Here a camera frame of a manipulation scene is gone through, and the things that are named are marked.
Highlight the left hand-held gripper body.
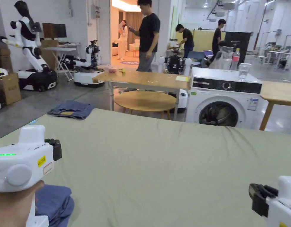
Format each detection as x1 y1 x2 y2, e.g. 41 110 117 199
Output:
0 125 62 227

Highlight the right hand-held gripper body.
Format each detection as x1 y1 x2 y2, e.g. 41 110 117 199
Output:
249 175 291 227

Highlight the person's left hand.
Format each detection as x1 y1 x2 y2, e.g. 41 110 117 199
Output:
0 179 45 227

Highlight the dark blue garment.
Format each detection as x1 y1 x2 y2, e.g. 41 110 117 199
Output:
34 184 75 227

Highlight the folded blue denim garment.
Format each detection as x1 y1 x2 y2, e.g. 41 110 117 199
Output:
47 100 95 121

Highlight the brown carton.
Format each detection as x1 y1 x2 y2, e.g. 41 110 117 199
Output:
0 73 22 106

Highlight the low white black robot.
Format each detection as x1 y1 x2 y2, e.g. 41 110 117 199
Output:
65 40 106 88

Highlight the white folding table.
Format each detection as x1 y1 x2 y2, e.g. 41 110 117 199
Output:
43 46 78 82

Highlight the light wooden table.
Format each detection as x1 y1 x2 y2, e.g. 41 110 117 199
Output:
259 81 291 131

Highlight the tall white black humanoid robot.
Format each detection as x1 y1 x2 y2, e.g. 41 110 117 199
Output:
3 0 59 92

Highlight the white washing machine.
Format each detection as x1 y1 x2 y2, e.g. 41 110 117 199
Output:
185 46 263 130

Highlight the bed with pale green sheet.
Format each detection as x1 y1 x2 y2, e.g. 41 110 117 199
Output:
0 108 291 227

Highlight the desk with dark monitor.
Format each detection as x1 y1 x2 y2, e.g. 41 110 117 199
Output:
42 23 82 48

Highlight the round wooden table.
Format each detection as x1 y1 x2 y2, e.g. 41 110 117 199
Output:
114 91 177 120

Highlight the rectangular wooden table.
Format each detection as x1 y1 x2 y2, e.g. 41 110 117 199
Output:
92 67 192 120

